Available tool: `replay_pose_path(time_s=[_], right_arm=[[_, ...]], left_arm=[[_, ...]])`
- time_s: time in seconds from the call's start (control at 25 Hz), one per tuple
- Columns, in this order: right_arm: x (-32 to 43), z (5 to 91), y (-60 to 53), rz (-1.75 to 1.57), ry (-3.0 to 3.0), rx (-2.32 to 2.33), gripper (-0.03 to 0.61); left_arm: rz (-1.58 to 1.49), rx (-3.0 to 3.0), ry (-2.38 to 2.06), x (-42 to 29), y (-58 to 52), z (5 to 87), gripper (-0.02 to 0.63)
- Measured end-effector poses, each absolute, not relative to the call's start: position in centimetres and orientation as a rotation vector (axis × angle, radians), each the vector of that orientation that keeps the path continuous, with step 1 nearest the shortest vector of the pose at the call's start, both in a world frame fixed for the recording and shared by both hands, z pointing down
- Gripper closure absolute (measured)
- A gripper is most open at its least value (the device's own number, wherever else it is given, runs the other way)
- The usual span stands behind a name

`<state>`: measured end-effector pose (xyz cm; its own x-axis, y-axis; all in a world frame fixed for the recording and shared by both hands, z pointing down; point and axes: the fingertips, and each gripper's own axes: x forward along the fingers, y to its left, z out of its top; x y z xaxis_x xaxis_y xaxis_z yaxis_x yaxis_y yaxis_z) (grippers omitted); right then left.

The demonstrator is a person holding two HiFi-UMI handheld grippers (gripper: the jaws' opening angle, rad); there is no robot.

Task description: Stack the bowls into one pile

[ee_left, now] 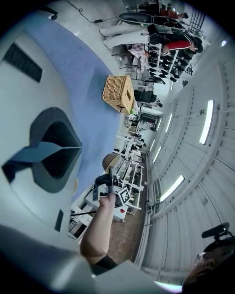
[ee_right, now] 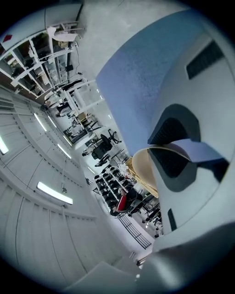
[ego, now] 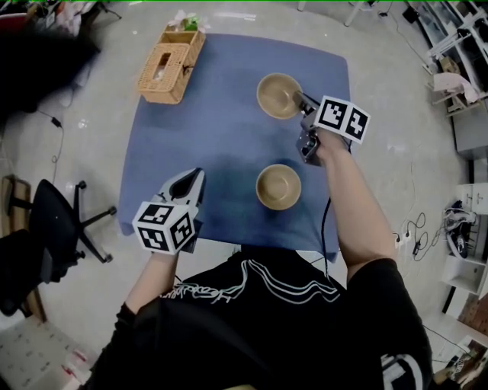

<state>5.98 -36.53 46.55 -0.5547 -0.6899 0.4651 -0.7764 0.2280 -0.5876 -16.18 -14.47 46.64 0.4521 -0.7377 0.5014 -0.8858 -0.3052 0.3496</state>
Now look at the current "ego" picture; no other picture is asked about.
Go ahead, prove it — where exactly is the wicker tissue box organizer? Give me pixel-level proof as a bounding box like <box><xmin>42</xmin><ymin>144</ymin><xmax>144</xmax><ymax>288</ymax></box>
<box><xmin>136</xmin><ymin>23</ymin><xmax>207</xmax><ymax>106</ymax></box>

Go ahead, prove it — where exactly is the green and white flower decoration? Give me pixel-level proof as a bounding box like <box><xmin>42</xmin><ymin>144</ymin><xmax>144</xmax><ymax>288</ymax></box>
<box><xmin>166</xmin><ymin>9</ymin><xmax>211</xmax><ymax>34</ymax></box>

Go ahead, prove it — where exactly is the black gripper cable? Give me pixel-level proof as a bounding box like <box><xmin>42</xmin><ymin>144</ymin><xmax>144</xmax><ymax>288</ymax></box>
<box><xmin>319</xmin><ymin>197</ymin><xmax>333</xmax><ymax>280</ymax></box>

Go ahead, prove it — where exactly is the looped black cable with adapter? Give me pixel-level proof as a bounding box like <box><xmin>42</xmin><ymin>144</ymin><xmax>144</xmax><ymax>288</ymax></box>
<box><xmin>403</xmin><ymin>212</ymin><xmax>439</xmax><ymax>262</ymax></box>

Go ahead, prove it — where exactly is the pink cloth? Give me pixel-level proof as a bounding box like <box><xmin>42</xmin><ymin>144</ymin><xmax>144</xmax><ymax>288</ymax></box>
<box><xmin>432</xmin><ymin>72</ymin><xmax>481</xmax><ymax>104</ymax></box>

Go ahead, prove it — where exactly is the blue tablecloth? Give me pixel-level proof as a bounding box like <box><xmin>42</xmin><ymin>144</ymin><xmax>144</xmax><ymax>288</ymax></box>
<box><xmin>117</xmin><ymin>33</ymin><xmax>351</xmax><ymax>264</ymax></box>

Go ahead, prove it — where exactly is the white table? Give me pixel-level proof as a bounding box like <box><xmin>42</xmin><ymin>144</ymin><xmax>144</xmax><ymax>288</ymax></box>
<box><xmin>297</xmin><ymin>0</ymin><xmax>369</xmax><ymax>27</ymax></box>

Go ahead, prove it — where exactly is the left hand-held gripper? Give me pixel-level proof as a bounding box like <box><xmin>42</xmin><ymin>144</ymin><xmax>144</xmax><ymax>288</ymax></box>
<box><xmin>132</xmin><ymin>168</ymin><xmax>207</xmax><ymax>255</ymax></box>

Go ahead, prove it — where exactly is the dark sneaker with white stripes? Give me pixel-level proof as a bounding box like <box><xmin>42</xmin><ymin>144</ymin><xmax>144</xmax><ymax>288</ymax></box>
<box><xmin>445</xmin><ymin>219</ymin><xmax>477</xmax><ymax>260</ymax></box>

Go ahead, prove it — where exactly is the white metal shelf rack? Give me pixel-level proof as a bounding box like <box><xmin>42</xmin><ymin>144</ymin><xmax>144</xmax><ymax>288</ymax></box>
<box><xmin>419</xmin><ymin>0</ymin><xmax>488</xmax><ymax>73</ymax></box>

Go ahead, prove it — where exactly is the person's right forearm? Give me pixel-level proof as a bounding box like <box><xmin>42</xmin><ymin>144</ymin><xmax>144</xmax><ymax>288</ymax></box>
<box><xmin>318</xmin><ymin>135</ymin><xmax>397</xmax><ymax>285</ymax></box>

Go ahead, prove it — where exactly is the person's left forearm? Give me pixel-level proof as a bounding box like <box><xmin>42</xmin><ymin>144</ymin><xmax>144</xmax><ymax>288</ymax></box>
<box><xmin>125</xmin><ymin>251</ymin><xmax>180</xmax><ymax>315</ymax></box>

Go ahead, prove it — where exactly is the grey cabinet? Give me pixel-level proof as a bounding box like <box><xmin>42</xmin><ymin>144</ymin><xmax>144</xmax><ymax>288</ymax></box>
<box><xmin>451</xmin><ymin>102</ymin><xmax>488</xmax><ymax>153</ymax></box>

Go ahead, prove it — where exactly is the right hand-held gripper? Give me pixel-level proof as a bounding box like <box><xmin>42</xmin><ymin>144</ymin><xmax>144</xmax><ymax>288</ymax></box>
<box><xmin>292</xmin><ymin>90</ymin><xmax>371</xmax><ymax>167</ymax></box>

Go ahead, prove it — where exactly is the person's black printed t-shirt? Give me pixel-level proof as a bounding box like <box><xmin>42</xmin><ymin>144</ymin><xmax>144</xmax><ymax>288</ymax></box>
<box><xmin>82</xmin><ymin>245</ymin><xmax>434</xmax><ymax>390</ymax></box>

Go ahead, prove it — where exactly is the thin black cable with adapter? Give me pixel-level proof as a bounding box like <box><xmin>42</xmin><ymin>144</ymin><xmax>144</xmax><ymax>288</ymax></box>
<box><xmin>36</xmin><ymin>110</ymin><xmax>66</xmax><ymax>184</ymax></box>

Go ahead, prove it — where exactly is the white cabinet with drawers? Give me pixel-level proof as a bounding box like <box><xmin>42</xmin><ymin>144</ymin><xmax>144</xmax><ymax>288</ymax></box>
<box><xmin>440</xmin><ymin>182</ymin><xmax>488</xmax><ymax>296</ymax></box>

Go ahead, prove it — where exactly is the black swivel chair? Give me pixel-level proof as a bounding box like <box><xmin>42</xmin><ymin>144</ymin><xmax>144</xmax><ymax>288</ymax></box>
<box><xmin>0</xmin><ymin>178</ymin><xmax>118</xmax><ymax>317</ymax></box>

